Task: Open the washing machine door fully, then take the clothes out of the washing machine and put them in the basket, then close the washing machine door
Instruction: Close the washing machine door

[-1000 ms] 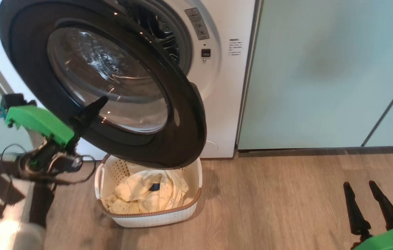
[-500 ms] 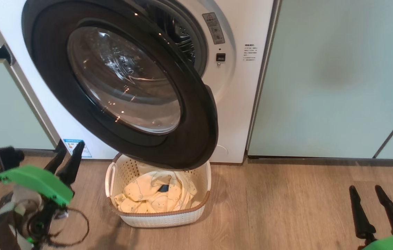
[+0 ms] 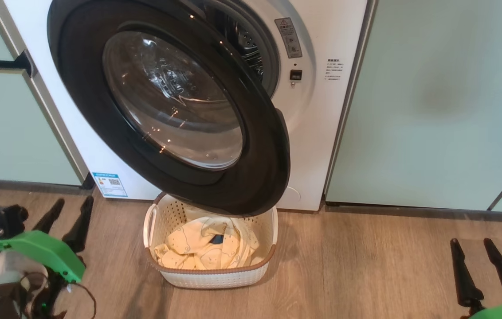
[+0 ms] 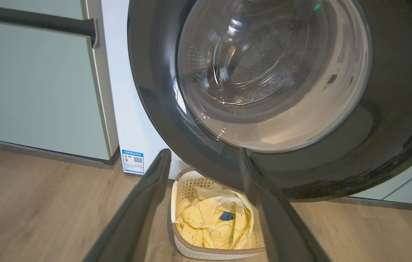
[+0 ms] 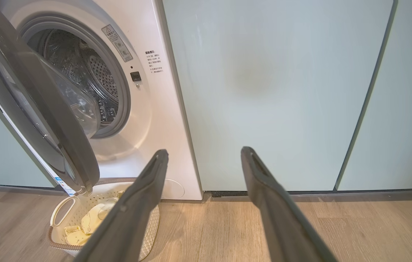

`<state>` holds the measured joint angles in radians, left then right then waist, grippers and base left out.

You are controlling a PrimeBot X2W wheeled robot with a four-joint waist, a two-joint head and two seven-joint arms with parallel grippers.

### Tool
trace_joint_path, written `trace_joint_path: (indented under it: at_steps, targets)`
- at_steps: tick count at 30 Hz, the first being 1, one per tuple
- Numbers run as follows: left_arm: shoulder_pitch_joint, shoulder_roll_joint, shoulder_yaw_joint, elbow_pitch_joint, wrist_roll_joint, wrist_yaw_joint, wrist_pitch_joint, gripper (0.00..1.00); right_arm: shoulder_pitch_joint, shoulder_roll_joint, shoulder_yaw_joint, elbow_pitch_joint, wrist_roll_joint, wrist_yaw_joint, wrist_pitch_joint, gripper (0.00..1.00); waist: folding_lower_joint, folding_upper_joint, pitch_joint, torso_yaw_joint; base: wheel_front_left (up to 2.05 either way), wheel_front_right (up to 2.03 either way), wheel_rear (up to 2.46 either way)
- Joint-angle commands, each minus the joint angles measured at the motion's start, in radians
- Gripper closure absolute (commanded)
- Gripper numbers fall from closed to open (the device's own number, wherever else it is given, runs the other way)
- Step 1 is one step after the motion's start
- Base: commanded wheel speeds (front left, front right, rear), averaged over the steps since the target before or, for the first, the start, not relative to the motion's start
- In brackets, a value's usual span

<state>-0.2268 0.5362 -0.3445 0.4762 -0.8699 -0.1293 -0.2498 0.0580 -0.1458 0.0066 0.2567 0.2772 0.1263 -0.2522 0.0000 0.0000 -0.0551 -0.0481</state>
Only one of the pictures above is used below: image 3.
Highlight perforated steel drum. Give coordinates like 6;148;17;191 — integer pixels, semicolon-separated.
202;0;278;96

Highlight grey rubber door gasket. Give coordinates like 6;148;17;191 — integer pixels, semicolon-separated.
229;0;281;98

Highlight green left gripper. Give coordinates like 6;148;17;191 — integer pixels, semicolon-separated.
0;195;95;283

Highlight small printed text sticker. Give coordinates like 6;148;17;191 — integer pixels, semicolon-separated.
324;58;345;81

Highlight blue energy label sticker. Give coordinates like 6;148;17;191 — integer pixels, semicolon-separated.
92;172;128;198

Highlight grey warning sticker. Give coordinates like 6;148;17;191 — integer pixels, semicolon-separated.
275;17;303;59

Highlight dark washing machine door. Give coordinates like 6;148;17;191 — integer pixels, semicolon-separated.
47;0;290;218

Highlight cream printed garment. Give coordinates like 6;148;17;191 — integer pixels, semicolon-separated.
153;208;266;271

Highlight white perforated laundry basket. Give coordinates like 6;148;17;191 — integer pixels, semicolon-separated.
143;191;279;289

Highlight white washing machine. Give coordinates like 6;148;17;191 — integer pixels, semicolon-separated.
0;0;373;212

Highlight white round filter cover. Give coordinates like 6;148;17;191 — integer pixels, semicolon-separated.
284;186;301;209

